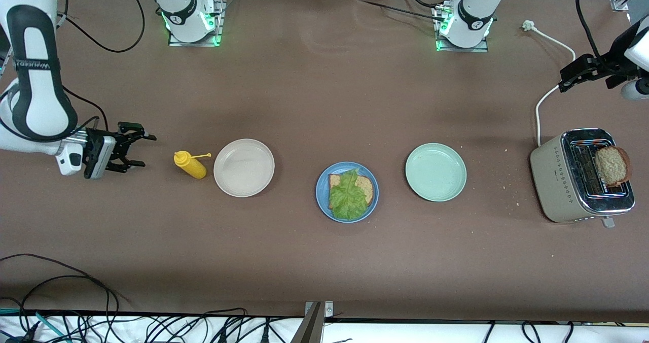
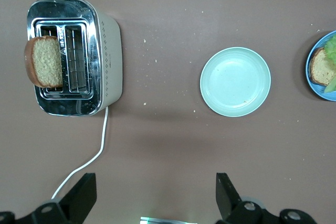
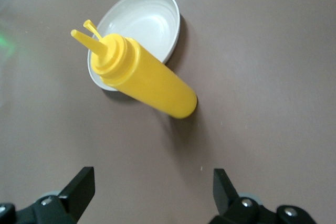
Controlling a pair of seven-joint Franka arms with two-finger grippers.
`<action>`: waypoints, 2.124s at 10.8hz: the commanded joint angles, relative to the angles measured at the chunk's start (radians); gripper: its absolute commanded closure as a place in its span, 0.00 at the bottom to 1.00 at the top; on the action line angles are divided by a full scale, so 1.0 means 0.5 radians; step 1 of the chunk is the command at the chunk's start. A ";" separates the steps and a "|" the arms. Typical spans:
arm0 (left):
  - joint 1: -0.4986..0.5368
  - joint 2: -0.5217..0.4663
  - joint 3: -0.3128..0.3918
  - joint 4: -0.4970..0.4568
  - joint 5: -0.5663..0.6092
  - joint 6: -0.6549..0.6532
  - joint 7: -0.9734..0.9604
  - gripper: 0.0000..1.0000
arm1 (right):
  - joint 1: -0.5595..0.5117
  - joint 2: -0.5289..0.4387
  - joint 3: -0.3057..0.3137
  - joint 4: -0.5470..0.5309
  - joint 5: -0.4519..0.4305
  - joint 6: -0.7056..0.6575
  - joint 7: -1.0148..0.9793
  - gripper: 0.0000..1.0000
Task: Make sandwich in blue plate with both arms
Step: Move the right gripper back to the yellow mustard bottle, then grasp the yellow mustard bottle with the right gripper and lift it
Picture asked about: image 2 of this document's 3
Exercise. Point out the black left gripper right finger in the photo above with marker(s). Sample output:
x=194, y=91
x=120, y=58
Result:
x=228, y=203

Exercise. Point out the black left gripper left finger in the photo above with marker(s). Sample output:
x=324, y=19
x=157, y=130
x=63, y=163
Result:
x=76, y=200

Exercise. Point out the brown bread slice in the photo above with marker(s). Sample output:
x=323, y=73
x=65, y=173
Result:
x=323, y=69
x=47, y=61

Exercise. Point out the green lettuce leaf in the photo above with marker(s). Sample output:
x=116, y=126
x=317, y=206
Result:
x=331, y=48

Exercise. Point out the light green plate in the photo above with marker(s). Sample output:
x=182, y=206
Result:
x=235, y=82

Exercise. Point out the blue plate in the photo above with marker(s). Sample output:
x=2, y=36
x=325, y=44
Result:
x=317, y=90

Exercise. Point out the beige chrome two-slot toaster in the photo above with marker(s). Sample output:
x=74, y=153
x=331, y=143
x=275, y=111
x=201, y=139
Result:
x=110, y=64

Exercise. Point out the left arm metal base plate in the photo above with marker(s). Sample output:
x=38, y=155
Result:
x=168, y=220

